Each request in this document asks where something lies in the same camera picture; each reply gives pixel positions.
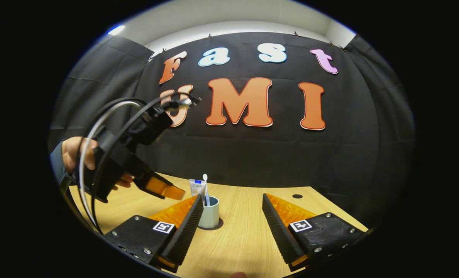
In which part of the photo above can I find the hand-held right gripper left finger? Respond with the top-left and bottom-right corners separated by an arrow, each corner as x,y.
103,194 -> 205,273

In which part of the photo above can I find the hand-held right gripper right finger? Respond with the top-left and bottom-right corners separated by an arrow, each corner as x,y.
262,193 -> 369,271

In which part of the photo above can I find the light blue cup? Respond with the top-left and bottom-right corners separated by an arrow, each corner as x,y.
198,196 -> 220,229

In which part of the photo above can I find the white toothpaste tube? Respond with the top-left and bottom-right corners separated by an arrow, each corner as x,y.
189,179 -> 207,198

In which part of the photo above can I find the dark brown round coaster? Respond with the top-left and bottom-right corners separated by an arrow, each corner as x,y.
197,217 -> 224,231

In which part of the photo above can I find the white toothbrush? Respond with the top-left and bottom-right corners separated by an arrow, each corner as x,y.
202,174 -> 211,207

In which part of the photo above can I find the wooden desktop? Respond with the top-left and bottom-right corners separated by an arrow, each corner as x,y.
68,173 -> 369,278

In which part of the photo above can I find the black backdrop cloth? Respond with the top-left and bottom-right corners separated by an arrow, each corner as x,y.
48,32 -> 416,228

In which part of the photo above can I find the white cable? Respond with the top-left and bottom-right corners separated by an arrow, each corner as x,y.
79,101 -> 142,230

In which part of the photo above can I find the black cable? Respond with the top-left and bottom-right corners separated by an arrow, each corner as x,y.
90,93 -> 193,234

